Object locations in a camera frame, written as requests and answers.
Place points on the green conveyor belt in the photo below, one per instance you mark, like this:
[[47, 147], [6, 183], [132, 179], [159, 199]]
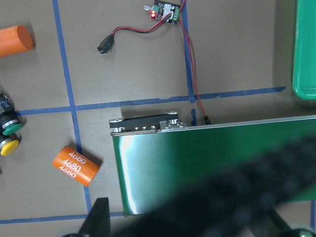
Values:
[[158, 155]]

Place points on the plain orange cylinder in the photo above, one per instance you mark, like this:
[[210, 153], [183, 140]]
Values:
[[15, 39]]

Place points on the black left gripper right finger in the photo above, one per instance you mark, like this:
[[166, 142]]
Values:
[[283, 229]]

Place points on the orange 4680 battery cylinder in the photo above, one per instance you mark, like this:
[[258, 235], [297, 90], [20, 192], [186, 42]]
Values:
[[76, 166]]

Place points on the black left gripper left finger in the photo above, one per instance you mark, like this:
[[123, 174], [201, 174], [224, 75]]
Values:
[[97, 223]]

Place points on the green push button switch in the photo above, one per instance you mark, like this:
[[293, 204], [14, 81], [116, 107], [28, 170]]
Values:
[[9, 121]]

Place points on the motor speed controller board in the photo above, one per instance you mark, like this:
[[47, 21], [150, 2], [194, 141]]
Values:
[[160, 9]]

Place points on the green plastic tray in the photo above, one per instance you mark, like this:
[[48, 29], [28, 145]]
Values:
[[304, 59]]

